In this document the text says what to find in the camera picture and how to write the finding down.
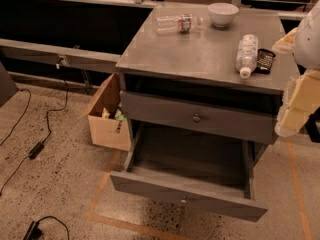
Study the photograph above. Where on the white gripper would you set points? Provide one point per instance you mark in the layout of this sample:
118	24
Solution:
308	44

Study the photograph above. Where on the blue label plastic water bottle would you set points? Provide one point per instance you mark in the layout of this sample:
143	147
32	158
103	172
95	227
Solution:
246	59

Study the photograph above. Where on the closed grey upper drawer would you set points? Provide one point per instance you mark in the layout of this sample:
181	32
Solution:
229	122

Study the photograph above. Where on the grey wooden drawer cabinet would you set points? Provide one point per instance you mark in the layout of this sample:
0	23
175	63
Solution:
201	66

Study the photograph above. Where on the open grey middle drawer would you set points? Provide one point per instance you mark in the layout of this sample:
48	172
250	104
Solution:
192	169

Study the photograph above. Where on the clear empty plastic bottle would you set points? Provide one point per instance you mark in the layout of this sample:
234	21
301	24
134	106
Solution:
183	23

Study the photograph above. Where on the black snack bar packet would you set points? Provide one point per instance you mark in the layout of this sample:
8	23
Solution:
265	60

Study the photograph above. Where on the white ceramic bowl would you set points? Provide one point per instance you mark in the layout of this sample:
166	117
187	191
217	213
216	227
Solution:
222	14

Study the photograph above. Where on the open cardboard box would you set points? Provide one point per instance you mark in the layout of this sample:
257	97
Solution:
107	127

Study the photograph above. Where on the grey metal railing beam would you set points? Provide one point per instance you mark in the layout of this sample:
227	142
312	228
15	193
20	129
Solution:
59	56

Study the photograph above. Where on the black power adapter with cable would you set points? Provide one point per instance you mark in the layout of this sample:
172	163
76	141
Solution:
38	147

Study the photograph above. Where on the black plug with cable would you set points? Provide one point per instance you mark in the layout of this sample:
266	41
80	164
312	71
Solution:
33	232

